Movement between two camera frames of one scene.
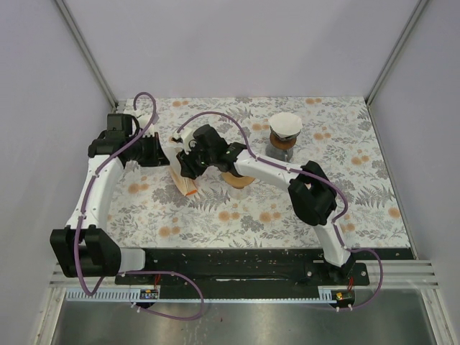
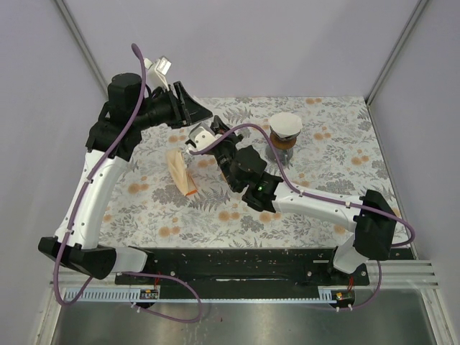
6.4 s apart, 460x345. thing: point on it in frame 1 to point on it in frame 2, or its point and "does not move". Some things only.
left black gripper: [157, 157] to [185, 110]
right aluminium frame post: [417, 10] does not move
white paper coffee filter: [285, 124] does not move
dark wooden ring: [282, 144] does not move
